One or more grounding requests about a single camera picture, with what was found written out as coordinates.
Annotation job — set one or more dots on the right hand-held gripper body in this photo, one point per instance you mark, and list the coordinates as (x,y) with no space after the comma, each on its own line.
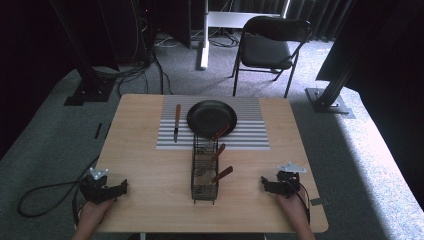
(286,181)

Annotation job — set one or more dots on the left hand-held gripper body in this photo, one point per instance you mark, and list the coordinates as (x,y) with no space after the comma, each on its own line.
(96,191)

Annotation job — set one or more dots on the person's left hand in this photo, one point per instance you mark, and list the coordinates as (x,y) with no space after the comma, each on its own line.
(95,210)

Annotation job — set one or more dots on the person's right hand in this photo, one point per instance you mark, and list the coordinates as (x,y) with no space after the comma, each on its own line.
(290,208)

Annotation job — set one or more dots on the grey tape strip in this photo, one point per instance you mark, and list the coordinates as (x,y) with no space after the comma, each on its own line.
(318,201)

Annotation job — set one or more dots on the grey striped placemat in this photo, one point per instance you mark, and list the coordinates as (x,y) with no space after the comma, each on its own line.
(253,133)

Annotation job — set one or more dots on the black floor tape mark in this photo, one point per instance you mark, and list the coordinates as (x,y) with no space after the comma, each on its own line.
(98,130)

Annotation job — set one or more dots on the black round plate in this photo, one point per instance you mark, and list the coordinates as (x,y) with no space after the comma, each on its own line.
(208,116)

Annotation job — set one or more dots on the black metal stand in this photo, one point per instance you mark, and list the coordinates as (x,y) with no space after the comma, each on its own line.
(328,100)
(90,90)

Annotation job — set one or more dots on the black folding chair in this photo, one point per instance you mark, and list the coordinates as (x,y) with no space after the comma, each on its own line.
(266,50)

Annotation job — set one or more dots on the dark cabinet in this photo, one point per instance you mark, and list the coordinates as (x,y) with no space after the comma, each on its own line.
(175,23)

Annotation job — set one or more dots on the white desk frame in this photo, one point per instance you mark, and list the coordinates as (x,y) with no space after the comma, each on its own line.
(204,43)

